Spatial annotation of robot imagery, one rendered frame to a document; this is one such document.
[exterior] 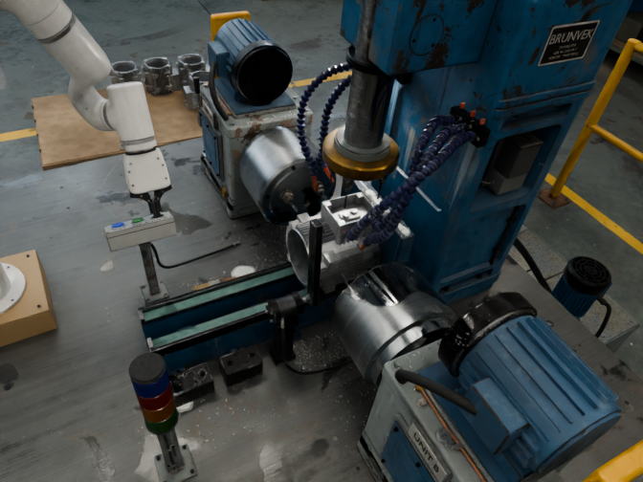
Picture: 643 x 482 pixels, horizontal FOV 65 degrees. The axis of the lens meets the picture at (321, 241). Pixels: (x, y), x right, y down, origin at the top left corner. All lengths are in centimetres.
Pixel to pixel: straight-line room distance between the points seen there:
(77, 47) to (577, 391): 110
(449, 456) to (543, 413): 20
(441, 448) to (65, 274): 119
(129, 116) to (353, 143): 54
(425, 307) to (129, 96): 83
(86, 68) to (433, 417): 98
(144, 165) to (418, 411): 86
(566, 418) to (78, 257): 140
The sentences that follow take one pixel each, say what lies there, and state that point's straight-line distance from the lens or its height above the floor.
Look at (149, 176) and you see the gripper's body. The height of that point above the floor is 118.
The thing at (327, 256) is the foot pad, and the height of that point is 108.
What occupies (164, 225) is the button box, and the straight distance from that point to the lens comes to 138.
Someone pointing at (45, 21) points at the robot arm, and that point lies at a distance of 118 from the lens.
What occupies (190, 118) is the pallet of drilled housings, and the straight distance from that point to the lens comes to 357.
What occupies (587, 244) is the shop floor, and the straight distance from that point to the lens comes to 342.
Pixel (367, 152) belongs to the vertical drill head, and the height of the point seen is 136.
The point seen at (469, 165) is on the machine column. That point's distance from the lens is 119.
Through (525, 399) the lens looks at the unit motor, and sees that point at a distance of 84.
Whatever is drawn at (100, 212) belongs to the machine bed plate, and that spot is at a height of 80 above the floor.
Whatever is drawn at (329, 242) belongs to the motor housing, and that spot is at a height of 108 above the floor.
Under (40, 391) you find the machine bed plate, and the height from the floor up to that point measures 80.
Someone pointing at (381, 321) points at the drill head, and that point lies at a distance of 109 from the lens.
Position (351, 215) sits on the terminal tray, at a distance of 132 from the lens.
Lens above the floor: 199
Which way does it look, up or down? 44 degrees down
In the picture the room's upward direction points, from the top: 7 degrees clockwise
